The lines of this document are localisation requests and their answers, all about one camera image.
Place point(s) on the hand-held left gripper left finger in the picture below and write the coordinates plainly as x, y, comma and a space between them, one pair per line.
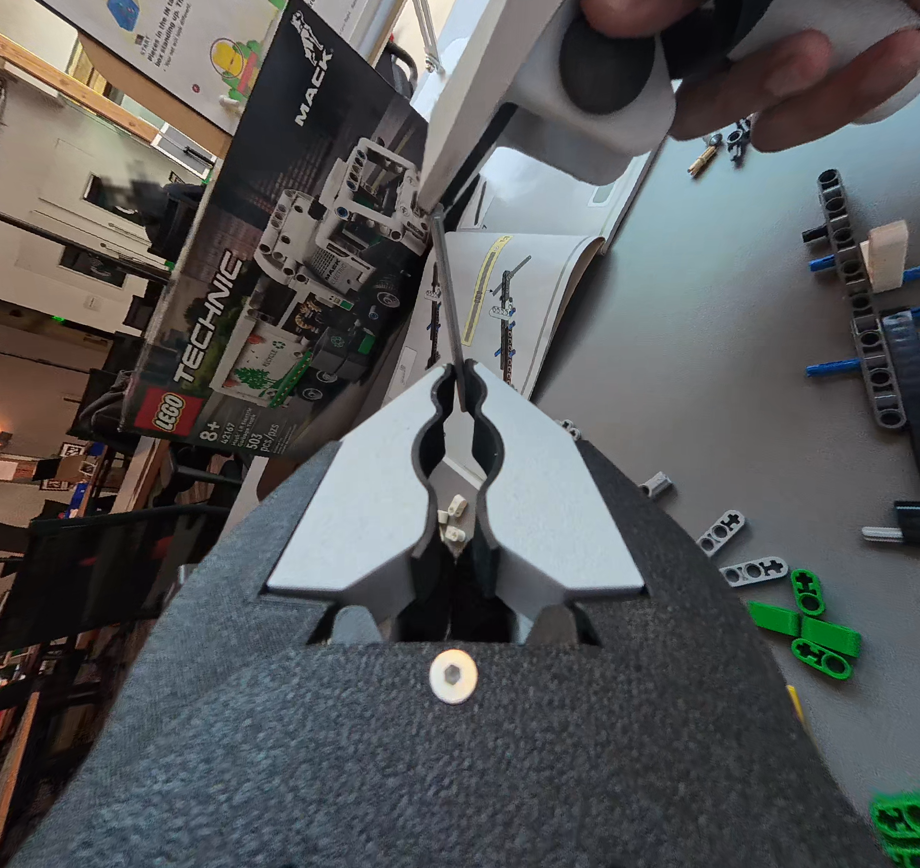
352, 509

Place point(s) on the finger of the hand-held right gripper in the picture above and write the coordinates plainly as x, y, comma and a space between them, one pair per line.
496, 42

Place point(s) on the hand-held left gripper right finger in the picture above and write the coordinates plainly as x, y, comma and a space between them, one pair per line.
560, 516

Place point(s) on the thin grey lego axle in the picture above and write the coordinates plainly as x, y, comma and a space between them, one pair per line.
447, 307

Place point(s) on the tiny grey lego piece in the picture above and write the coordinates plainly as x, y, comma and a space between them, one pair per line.
571, 430

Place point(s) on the tan lego pin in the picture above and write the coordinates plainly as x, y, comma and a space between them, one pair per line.
704, 156

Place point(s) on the small grey lego connector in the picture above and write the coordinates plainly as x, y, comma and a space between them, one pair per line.
658, 484

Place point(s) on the black lego connector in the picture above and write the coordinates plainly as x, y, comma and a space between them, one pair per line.
739, 139

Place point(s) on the short grey lego beam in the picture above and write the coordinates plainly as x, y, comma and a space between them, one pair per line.
720, 532
755, 572

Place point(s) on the short green lego beam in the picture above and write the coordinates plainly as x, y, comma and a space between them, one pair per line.
823, 658
808, 591

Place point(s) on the black lego set box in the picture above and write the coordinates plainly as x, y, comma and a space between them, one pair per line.
287, 250

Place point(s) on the green lego panel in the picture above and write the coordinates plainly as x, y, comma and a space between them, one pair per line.
805, 627

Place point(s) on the grey lego beam assembly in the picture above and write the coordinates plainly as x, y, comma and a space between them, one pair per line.
859, 307

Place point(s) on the yellow lego piece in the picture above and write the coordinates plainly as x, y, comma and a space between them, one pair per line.
796, 706

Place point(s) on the dark blue lego panel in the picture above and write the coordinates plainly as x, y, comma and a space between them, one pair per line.
905, 372

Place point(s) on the green lego piece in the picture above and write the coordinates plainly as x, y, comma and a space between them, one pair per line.
898, 825

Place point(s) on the person's right hand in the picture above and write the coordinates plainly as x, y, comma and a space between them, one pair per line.
805, 85

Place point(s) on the white booklet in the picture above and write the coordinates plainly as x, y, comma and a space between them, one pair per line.
546, 200

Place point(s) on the open instruction booklet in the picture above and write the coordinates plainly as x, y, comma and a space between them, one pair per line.
546, 286

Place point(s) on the printed instruction poster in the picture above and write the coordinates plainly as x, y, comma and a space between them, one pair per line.
165, 13

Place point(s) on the black piece with grey axle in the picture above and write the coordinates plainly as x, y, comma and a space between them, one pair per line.
895, 527

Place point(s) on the wooden shelf board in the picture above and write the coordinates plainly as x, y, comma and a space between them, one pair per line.
86, 92

